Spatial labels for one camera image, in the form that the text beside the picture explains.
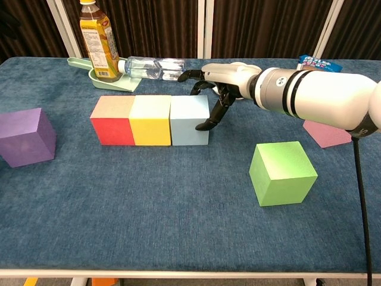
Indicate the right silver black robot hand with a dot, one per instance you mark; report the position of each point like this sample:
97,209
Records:
229,77

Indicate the light blue foam cube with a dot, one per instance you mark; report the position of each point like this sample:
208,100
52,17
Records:
187,125

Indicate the yellow foam cube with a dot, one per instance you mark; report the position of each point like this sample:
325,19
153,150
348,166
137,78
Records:
150,131

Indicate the pink foam cube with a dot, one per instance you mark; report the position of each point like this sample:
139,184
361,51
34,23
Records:
324,135

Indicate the red foam cube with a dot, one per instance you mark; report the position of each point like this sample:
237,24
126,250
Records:
113,131

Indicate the purple foam cube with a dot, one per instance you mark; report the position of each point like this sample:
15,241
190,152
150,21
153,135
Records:
23,140

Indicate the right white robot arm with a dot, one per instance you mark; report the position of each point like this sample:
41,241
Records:
321,92

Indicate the white flower-shaped paint palette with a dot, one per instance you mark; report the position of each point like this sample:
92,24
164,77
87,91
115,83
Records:
216,89

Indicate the dark folding screen panel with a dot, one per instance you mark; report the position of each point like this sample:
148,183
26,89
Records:
262,26
23,26
149,26
360,26

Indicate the clear plastic water bottle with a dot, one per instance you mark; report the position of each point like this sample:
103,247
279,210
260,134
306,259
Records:
154,68

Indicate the blue red snack bag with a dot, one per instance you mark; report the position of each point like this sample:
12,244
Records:
318,63

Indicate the mint green cutting board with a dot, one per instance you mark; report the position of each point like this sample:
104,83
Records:
119,86

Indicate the green foam cube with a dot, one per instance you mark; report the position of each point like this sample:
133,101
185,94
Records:
282,178

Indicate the tea bottle with yellow cap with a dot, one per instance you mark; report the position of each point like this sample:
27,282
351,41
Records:
99,44

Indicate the blue fabric table cover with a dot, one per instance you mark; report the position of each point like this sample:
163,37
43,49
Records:
149,214

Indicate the orange object under table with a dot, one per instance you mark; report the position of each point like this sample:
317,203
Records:
104,282

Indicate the white table frame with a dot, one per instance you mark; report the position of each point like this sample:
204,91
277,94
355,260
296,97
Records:
178,274

